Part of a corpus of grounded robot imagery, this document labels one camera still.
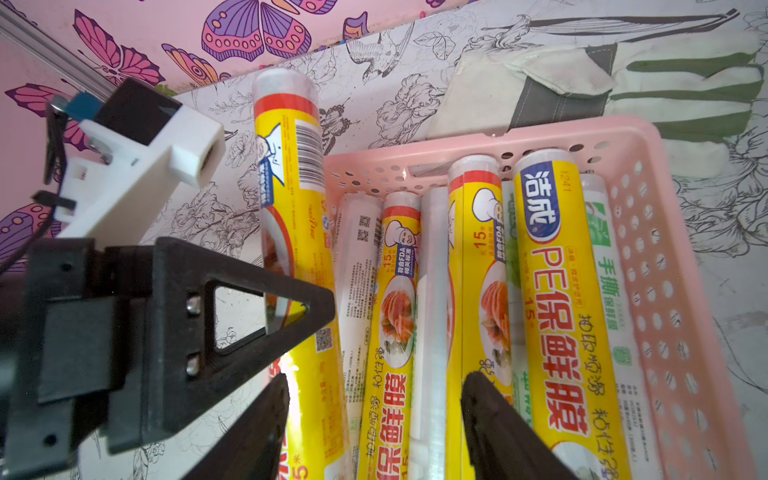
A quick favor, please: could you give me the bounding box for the yellow blue label roll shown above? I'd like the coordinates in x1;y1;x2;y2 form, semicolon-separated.
445;154;514;479

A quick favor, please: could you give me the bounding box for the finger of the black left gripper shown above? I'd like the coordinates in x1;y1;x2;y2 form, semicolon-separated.
1;237;335;479

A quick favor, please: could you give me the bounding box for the yellow red wrap roll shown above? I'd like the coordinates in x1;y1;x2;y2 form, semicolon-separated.
514;149;632;479

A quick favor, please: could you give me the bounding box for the clear film wrap roll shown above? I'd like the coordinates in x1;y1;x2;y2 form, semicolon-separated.
410;187;449;479

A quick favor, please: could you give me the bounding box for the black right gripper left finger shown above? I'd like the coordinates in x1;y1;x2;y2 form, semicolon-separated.
185;374;290;479

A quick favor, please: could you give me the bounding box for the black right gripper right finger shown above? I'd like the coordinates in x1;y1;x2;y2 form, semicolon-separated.
461;372;575;479

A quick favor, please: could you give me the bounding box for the white green wrap roll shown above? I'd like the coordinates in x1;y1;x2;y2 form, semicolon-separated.
580;174;664;479

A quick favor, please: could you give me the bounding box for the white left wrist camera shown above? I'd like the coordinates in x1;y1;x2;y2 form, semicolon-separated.
32;79;226;247

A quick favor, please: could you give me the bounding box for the white green thin roll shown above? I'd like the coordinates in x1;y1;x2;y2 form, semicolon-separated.
333;193;383;459

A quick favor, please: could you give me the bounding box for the pink plastic basket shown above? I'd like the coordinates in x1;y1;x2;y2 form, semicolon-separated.
324;116;757;479

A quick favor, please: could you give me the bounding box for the green striped folded cloth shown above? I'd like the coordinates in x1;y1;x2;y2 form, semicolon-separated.
427;31;764;179

